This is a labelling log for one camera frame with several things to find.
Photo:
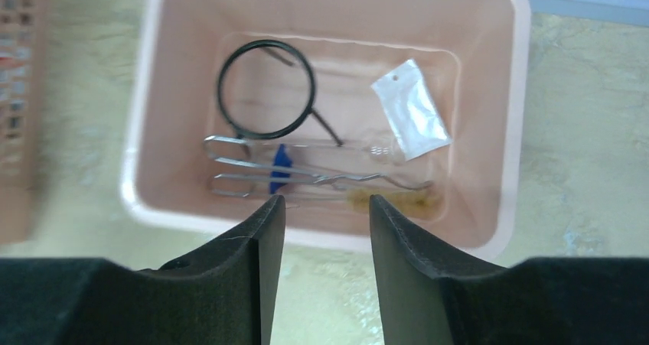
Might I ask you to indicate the small clear glass dish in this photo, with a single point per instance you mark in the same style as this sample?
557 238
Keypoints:
383 148

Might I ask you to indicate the brown test tube brush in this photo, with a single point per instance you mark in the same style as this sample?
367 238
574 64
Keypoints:
419 204

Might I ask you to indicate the metal crucible tongs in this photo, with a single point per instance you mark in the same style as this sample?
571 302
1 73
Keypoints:
272 163

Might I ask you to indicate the black wire tripod stand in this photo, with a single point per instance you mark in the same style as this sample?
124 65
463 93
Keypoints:
266 89

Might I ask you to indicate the peach slotted file organizer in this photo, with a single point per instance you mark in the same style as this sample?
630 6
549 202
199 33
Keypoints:
23 42

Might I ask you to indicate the pink plastic bin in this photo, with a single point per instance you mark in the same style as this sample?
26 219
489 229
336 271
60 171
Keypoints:
474 55

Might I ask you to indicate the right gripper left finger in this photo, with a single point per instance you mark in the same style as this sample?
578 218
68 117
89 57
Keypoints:
223 292

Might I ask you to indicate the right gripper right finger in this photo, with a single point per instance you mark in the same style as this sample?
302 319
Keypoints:
433 293

